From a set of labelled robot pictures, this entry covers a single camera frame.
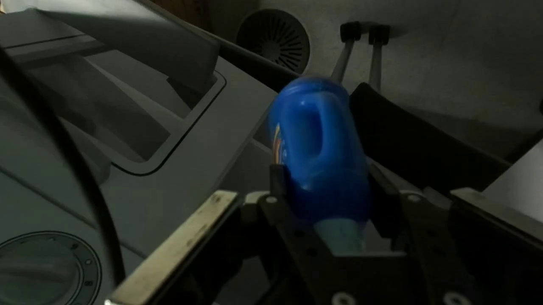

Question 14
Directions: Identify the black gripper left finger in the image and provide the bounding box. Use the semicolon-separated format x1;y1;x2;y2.
257;161;342;305

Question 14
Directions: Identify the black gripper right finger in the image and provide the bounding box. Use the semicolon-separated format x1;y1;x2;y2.
367;161;474;305

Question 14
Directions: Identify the blue plastic bottle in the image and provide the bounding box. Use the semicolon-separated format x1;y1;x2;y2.
267;74;378;256

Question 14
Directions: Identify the white small cabinet door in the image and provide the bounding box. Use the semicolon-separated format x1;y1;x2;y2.
481;134;543;227

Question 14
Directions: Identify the dark grey chair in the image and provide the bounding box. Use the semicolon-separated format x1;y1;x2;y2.
349;81;515;196

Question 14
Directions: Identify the grey leg with black foot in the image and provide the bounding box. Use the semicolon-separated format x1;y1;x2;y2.
366;22;394;91
330;20;366;86

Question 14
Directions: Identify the round black ribbed disc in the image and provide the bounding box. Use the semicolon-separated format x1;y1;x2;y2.
233;7;313;76

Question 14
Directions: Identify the white toy kitchen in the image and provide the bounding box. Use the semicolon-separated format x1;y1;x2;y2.
0;0;296;305

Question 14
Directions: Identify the grey round stove knob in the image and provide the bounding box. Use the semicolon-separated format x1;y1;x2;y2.
0;229;106;305

